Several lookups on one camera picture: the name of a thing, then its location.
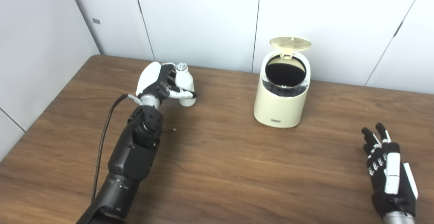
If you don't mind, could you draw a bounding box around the cream round bin lid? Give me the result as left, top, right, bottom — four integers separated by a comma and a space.
269, 36, 312, 60

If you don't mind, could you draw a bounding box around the cream-colored bin body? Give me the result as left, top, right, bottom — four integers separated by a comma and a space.
254, 50, 311, 128

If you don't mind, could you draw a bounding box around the small white plastic bottle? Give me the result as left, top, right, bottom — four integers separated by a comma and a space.
175, 62, 196, 107

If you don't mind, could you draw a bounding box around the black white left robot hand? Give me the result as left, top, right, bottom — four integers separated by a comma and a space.
136, 61, 197, 104

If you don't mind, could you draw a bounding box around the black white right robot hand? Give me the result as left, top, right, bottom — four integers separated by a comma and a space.
361, 123, 419, 218

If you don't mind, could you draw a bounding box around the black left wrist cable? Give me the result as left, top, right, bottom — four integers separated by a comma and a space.
91, 94, 142, 202

